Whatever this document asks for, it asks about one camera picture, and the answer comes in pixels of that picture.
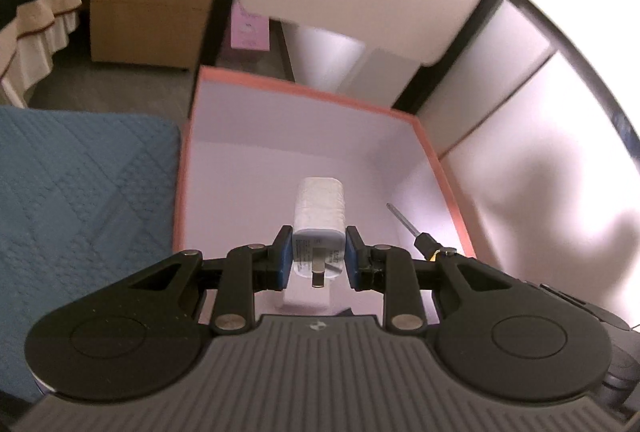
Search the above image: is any pink storage box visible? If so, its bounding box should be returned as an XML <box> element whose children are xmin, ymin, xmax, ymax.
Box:
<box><xmin>171</xmin><ymin>66</ymin><xmax>478</xmax><ymax>318</ymax></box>

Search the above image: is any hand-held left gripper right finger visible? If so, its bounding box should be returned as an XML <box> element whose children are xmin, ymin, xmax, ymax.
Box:
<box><xmin>346</xmin><ymin>226</ymin><xmax>531</xmax><ymax>333</ymax></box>

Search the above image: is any black curved metal bar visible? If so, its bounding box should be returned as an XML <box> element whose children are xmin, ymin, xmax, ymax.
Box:
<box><xmin>500</xmin><ymin>0</ymin><xmax>640</xmax><ymax>155</ymax></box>

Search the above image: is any white charger plug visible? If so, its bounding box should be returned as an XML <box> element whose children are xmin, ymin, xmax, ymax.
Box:
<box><xmin>282</xmin><ymin>279</ymin><xmax>332</xmax><ymax>314</ymax></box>
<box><xmin>292</xmin><ymin>176</ymin><xmax>347</xmax><ymax>289</ymax></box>

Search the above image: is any yellow handled screwdriver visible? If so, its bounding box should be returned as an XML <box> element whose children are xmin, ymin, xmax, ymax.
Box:
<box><xmin>386</xmin><ymin>203</ymin><xmax>453</xmax><ymax>263</ymax></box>

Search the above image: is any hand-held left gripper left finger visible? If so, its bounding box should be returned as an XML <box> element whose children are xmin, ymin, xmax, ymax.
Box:
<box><xmin>117</xmin><ymin>225</ymin><xmax>294</xmax><ymax>334</ymax></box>

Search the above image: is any striped bed cover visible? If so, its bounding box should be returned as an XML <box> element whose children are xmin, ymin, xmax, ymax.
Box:
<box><xmin>0</xmin><ymin>0</ymin><xmax>96</xmax><ymax>108</ymax></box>

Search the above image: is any blue quilted blanket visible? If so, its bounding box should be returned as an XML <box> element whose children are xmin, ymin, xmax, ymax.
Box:
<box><xmin>0</xmin><ymin>106</ymin><xmax>182</xmax><ymax>403</ymax></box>

